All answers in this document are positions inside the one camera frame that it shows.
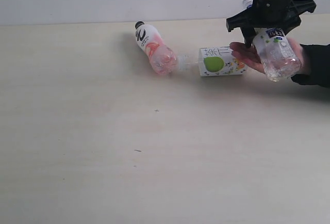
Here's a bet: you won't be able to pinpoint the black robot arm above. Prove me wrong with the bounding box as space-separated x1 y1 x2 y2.
226 0 316 48

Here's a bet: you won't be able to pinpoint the black sleeved forearm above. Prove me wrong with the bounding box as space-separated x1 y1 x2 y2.
291 44 329 88

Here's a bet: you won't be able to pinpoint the white label jasmine oolong bottle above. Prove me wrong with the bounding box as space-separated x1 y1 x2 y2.
242 0 302 83

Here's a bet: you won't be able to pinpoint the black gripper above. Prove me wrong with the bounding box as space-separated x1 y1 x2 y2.
226 0 316 48

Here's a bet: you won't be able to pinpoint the pink white bottle black cap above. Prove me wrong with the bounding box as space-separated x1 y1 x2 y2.
135 21 178 75

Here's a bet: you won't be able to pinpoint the open human hand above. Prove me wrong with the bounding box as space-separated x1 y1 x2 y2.
229 37 306 75

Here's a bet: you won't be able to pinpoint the tea bottle green apple label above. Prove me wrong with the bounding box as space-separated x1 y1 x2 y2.
177 46 247 77

